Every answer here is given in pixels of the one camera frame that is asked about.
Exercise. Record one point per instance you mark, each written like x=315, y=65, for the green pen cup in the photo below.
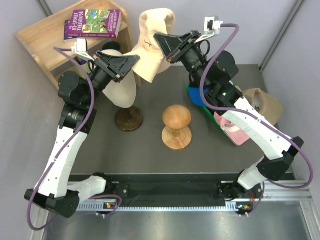
x=84, y=65

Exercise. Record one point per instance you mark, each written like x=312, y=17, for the tan baseball cap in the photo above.
x=265, y=104

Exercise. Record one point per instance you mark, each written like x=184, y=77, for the green plastic tray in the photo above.
x=209, y=114

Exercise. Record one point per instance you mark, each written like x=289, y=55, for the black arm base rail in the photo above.
x=178, y=190

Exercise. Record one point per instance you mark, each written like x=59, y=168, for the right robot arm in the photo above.
x=213, y=78

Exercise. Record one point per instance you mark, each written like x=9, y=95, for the wooden shelf unit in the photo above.
x=40, y=38

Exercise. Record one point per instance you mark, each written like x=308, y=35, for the pink baseball cap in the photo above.
x=234, y=133

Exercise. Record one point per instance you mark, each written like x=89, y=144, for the cream bucket hat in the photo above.
x=152, y=60

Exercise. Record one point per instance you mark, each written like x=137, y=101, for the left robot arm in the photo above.
x=52, y=192

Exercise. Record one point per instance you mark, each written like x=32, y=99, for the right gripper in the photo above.
x=175, y=48

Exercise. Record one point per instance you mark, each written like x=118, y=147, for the purple treehouse book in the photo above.
x=94, y=23

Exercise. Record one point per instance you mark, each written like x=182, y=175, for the cream mannequin head stand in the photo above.
x=123, y=95

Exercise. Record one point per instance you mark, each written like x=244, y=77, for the round wooden hat stand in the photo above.
x=176, y=134

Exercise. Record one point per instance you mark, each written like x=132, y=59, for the blue cap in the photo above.
x=195, y=96

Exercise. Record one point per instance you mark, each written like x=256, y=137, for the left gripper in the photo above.
x=116, y=67

